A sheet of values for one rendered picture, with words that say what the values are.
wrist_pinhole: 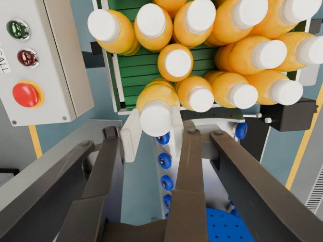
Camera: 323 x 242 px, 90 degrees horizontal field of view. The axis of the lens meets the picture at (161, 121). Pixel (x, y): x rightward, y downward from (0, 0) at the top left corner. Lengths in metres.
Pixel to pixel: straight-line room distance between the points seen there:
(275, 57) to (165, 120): 0.19
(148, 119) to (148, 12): 0.15
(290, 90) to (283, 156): 1.65
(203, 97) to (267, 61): 0.10
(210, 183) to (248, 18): 0.45
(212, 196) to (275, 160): 1.39
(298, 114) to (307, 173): 1.78
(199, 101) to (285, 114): 0.23
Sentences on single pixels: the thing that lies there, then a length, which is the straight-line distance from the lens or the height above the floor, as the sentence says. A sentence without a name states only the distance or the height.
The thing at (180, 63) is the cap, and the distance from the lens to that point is 0.26.
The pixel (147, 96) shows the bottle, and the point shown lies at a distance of 0.22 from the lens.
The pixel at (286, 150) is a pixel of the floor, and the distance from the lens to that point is 1.94.
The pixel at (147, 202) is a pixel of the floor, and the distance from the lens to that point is 1.97.
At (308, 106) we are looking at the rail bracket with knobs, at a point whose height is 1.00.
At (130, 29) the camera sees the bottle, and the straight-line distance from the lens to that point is 0.32.
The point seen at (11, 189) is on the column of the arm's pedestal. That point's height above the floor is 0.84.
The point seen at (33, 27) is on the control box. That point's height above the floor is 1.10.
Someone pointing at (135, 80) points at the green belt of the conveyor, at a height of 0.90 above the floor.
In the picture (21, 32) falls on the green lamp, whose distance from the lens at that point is 0.30.
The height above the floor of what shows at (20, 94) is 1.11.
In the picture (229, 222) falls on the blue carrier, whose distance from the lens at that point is 0.58.
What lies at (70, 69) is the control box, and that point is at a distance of 0.32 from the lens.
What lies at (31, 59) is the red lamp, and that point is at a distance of 0.30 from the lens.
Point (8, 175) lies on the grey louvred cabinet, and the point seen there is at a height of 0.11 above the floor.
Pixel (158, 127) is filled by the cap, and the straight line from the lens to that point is 0.19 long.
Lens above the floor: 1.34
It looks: 70 degrees down
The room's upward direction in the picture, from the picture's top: 178 degrees counter-clockwise
